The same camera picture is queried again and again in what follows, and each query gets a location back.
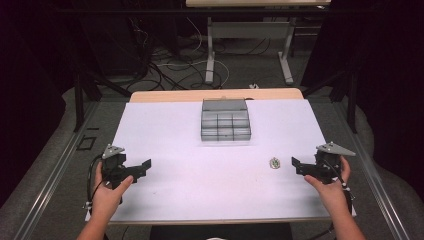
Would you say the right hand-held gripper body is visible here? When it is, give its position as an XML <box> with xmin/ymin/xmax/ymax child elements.
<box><xmin>314</xmin><ymin>141</ymin><xmax>357</xmax><ymax>185</ymax></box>

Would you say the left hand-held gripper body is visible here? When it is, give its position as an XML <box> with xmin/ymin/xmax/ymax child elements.
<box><xmin>101</xmin><ymin>144</ymin><xmax>138</xmax><ymax>190</ymax></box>

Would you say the clear plastic compartment box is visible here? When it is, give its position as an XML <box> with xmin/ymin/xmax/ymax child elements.
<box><xmin>200</xmin><ymin>98</ymin><xmax>252</xmax><ymax>143</ymax></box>

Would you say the person's right hand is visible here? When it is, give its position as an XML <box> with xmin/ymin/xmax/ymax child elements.
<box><xmin>303</xmin><ymin>155</ymin><xmax>352</xmax><ymax>213</ymax></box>

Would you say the person's left hand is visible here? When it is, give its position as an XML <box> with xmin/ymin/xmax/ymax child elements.
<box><xmin>91</xmin><ymin>161</ymin><xmax>135</xmax><ymax>218</ymax></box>

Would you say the white table mat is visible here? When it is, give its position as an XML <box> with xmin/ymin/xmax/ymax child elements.
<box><xmin>84</xmin><ymin>98</ymin><xmax>357</xmax><ymax>224</ymax></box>

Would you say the black metal stand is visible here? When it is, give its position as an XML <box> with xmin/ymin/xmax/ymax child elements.
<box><xmin>300</xmin><ymin>64</ymin><xmax>360</xmax><ymax>135</ymax></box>
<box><xmin>72</xmin><ymin>64</ymin><xmax>133</xmax><ymax>133</ymax></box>

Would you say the wooden table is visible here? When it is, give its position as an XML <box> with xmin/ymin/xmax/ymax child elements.
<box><xmin>109</xmin><ymin>87</ymin><xmax>332</xmax><ymax>226</ymax></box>

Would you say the person's dark clothing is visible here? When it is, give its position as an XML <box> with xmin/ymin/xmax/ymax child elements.
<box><xmin>149</xmin><ymin>223</ymin><xmax>294</xmax><ymax>240</ymax></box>

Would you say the black curtain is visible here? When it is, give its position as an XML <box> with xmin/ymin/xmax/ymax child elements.
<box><xmin>299</xmin><ymin>0</ymin><xmax>424</xmax><ymax>193</ymax></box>
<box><xmin>0</xmin><ymin>0</ymin><xmax>101</xmax><ymax>209</ymax></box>

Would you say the white metal leg desk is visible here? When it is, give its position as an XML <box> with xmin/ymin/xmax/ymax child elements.
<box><xmin>185</xmin><ymin>0</ymin><xmax>332</xmax><ymax>86</ymax></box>

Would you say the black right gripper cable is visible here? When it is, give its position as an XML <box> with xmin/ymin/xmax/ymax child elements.
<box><xmin>328</xmin><ymin>159</ymin><xmax>356</xmax><ymax>215</ymax></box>

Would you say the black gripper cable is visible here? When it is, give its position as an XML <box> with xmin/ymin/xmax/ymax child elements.
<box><xmin>82</xmin><ymin>153</ymin><xmax>105</xmax><ymax>210</ymax></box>
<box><xmin>328</xmin><ymin>159</ymin><xmax>356</xmax><ymax>215</ymax></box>

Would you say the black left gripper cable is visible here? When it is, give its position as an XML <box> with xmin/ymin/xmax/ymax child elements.
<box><xmin>82</xmin><ymin>153</ymin><xmax>105</xmax><ymax>210</ymax></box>

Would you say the aluminium floor rail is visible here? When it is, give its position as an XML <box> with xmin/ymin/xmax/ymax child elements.
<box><xmin>13</xmin><ymin>101</ymin><xmax>100</xmax><ymax>240</ymax></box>
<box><xmin>334</xmin><ymin>99</ymin><xmax>412</xmax><ymax>240</ymax></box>

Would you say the black floor cable bundle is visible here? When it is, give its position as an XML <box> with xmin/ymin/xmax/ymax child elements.
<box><xmin>124</xmin><ymin>18</ymin><xmax>209</xmax><ymax>92</ymax></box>

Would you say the white floor cable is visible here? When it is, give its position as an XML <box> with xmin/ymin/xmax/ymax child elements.
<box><xmin>155</xmin><ymin>15</ymin><xmax>231</xmax><ymax>89</ymax></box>

